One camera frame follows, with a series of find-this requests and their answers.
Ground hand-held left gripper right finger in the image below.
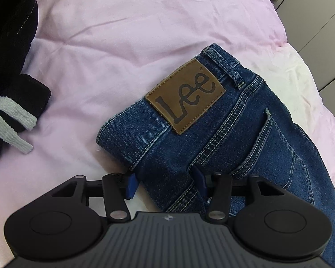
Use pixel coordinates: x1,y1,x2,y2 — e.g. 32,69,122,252
191,166,290,222

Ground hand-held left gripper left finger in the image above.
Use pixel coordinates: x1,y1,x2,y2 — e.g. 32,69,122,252
50,172,138,223

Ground blue denim pants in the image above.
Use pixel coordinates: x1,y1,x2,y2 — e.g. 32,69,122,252
96,43,335,268

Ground pink bed sheet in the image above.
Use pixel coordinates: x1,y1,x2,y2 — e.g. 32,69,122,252
0,0,335,268

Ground white wardrobe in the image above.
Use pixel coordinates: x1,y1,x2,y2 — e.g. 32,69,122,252
264,0,335,124

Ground black garment white stitching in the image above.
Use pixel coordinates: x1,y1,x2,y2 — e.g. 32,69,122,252
0,0,40,76

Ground black sweatpants grey drawstring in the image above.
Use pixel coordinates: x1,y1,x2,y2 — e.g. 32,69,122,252
0,73,52,171

